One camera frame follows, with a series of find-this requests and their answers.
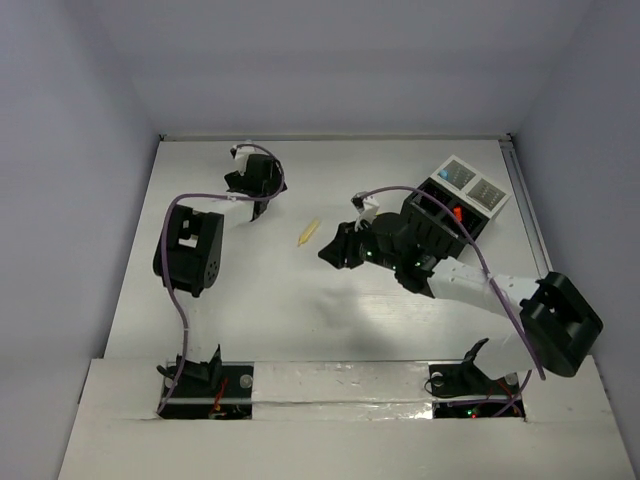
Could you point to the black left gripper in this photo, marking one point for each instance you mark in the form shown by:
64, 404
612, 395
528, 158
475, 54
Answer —
258, 187

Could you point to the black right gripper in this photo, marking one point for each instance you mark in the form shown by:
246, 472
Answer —
344, 245

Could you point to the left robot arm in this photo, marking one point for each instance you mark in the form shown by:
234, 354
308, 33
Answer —
189, 250

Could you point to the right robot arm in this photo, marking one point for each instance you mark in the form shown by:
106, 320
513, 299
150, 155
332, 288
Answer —
554, 327

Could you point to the yellow highlighter pen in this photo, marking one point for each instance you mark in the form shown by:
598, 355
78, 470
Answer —
308, 231

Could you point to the black organizer container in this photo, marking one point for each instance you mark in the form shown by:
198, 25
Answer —
435, 229

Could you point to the white organizer container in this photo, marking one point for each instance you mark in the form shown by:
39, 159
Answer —
468, 184

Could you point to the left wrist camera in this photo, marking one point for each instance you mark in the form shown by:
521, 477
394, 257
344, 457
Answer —
240, 155

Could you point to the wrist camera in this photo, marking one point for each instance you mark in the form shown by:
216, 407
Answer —
240, 155
367, 207

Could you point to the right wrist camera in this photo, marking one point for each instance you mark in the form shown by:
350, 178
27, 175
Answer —
367, 207

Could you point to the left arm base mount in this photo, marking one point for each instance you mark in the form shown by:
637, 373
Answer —
207, 390

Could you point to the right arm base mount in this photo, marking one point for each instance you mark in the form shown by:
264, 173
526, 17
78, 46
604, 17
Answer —
462, 391

